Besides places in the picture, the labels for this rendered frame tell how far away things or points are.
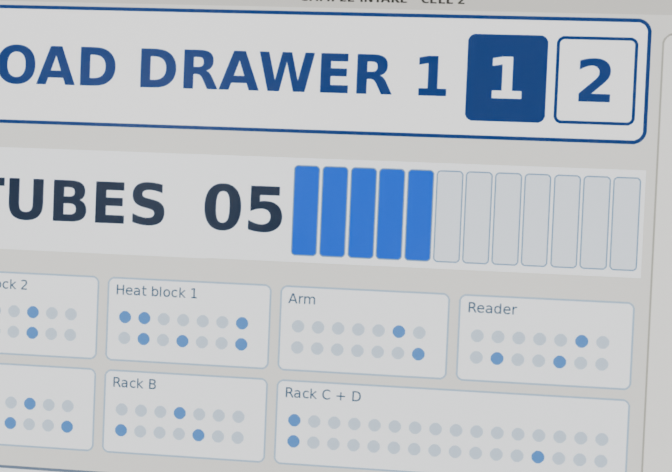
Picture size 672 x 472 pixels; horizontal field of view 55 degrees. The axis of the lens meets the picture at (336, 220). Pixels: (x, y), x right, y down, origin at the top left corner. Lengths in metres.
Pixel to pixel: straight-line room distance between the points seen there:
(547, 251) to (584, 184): 0.03
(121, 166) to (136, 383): 0.09
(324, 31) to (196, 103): 0.06
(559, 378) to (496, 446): 0.04
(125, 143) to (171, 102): 0.03
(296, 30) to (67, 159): 0.11
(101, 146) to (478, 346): 0.18
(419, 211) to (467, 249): 0.03
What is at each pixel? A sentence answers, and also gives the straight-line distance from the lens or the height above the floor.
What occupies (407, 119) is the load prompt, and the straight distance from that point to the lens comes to 0.28.
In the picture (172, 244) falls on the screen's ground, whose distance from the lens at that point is 0.29.
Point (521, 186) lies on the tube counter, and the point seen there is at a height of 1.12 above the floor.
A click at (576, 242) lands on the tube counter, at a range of 0.29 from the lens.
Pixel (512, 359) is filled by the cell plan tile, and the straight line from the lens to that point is 0.29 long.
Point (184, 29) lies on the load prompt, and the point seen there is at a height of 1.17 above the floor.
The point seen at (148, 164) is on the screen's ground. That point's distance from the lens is 0.29.
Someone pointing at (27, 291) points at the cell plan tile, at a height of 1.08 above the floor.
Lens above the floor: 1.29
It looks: 41 degrees down
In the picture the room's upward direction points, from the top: 1 degrees counter-clockwise
